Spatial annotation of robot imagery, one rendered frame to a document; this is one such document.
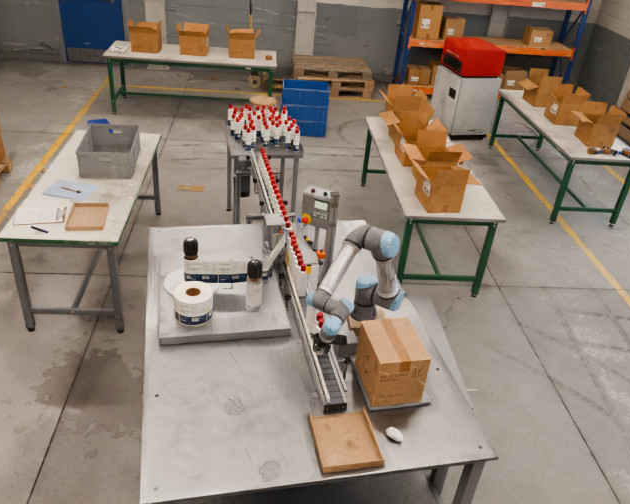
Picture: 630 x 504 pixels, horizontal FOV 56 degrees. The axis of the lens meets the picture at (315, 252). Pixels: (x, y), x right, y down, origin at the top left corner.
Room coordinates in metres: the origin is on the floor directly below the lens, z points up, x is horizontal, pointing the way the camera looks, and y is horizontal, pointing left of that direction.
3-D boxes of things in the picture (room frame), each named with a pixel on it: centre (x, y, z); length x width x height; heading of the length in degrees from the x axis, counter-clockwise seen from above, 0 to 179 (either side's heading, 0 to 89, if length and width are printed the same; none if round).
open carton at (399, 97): (6.02, -0.73, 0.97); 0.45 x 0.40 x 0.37; 99
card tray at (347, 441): (1.78, -0.20, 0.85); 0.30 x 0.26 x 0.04; 15
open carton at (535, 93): (7.33, -2.55, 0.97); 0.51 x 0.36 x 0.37; 100
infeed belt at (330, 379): (2.74, 0.05, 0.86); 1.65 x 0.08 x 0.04; 15
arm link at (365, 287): (2.63, -0.30, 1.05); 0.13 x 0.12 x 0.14; 58
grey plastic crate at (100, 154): (4.41, 1.71, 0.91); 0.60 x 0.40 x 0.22; 10
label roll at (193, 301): (2.48, 0.61, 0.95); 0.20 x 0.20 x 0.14
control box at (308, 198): (2.87, 0.00, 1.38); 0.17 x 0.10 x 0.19; 70
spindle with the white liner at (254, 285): (2.59, 0.30, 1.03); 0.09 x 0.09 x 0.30
